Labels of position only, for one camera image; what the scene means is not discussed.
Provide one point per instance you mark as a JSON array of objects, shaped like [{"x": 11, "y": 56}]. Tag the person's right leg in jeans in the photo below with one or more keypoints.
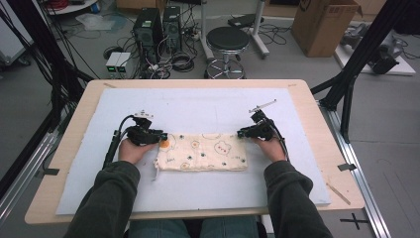
[{"x": 231, "y": 228}]

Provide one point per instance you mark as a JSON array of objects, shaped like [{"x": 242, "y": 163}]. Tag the large black computer tower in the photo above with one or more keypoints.
[{"x": 147, "y": 33}]

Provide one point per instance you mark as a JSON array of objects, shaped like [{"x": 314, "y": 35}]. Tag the white foam board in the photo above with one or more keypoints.
[{"x": 214, "y": 105}]

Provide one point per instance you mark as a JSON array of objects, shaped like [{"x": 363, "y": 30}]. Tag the slim black computer tower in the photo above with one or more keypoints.
[{"x": 172, "y": 29}]

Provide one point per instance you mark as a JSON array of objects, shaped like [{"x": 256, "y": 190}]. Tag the thin wooden stick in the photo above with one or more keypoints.
[{"x": 338, "y": 194}]

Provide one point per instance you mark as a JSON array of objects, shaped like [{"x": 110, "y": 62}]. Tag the person's left hand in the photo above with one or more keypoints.
[{"x": 133, "y": 152}]

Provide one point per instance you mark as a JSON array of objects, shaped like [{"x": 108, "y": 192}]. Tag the black tape piece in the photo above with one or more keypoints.
[
  {"x": 50, "y": 172},
  {"x": 346, "y": 167}
]

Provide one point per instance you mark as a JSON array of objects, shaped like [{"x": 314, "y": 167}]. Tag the black round stool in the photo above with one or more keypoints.
[{"x": 228, "y": 39}]

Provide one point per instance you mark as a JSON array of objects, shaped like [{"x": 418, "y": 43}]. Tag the white power supply box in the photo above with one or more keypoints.
[
  {"x": 124, "y": 64},
  {"x": 112, "y": 62}
]

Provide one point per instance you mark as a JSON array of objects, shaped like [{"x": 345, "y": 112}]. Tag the cream printed cloth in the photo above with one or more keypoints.
[{"x": 204, "y": 152}]

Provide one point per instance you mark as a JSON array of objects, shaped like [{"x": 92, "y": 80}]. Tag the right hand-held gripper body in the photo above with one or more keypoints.
[{"x": 261, "y": 130}]

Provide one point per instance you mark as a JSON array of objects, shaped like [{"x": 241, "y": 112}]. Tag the white panel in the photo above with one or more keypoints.
[{"x": 11, "y": 43}]

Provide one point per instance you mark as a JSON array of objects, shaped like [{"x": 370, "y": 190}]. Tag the person's leg in jeans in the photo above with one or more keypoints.
[
  {"x": 155, "y": 229},
  {"x": 231, "y": 228}
]

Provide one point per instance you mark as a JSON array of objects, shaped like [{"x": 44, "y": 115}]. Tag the grey and black machine part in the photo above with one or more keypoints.
[{"x": 384, "y": 56}]

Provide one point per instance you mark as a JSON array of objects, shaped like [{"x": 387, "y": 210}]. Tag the aluminium rail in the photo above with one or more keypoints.
[
  {"x": 360, "y": 178},
  {"x": 23, "y": 172}
]

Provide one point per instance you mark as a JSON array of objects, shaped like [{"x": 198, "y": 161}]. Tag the person's left leg in jeans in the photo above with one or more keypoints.
[{"x": 155, "y": 229}]

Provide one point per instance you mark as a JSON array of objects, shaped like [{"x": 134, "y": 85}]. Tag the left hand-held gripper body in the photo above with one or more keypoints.
[{"x": 143, "y": 135}]

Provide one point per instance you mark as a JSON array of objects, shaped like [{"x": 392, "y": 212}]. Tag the person's right hand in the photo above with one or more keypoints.
[{"x": 272, "y": 148}]

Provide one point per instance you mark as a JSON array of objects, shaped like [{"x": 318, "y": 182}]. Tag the clear plastic sheet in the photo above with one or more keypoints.
[{"x": 95, "y": 22}]

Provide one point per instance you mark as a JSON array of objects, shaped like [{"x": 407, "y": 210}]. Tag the flat black device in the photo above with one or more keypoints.
[{"x": 244, "y": 20}]

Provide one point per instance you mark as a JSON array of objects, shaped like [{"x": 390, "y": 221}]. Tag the white board on floor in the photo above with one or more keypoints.
[{"x": 401, "y": 67}]

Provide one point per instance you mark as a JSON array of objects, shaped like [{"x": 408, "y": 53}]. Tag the white round table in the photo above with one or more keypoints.
[{"x": 76, "y": 8}]

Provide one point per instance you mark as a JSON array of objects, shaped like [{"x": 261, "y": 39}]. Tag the white stand leg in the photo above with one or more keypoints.
[{"x": 259, "y": 33}]

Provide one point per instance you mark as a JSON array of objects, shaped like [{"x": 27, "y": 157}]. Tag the black tape cross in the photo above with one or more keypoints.
[{"x": 355, "y": 220}]

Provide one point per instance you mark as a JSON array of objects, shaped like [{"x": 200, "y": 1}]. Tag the brown cardboard box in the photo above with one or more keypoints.
[{"x": 323, "y": 29}]

